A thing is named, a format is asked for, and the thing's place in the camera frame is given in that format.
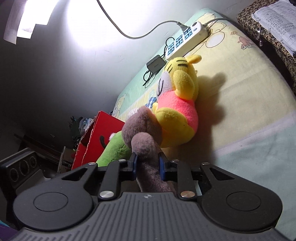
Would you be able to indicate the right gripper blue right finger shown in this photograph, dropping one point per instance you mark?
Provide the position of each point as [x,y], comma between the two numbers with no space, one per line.
[179,172]

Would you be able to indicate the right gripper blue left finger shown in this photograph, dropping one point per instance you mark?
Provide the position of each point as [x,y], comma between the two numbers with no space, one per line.
[114,174]

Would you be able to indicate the pink bunny plush toy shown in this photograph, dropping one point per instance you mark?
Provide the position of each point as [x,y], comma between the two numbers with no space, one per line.
[143,134]

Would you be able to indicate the yellow tiger plush toy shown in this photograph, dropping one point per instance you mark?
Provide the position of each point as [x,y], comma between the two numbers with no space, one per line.
[175,106]

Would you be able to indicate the green frog plush toy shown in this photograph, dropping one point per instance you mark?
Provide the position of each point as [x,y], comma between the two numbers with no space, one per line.
[115,149]

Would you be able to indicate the red cardboard box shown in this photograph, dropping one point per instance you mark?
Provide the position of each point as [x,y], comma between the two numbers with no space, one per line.
[94,141]

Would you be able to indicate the pile of dark clothes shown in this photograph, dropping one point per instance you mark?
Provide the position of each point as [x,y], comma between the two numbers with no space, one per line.
[78,127]

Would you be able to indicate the cartoon baby blanket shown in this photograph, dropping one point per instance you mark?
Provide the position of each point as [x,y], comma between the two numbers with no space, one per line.
[246,115]

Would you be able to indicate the black gauge device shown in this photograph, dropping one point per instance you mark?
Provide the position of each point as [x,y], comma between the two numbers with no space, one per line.
[22,171]

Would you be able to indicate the black power adapter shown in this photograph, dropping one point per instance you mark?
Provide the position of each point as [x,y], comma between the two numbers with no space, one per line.
[155,64]

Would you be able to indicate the white power strip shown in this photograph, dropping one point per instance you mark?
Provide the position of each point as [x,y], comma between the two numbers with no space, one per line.
[187,41]

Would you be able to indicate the patterned brown cushion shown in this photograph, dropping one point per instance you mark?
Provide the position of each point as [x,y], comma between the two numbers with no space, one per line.
[273,49]

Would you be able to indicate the paper note on wall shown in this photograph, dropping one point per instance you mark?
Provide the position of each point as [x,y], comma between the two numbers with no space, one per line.
[25,15]

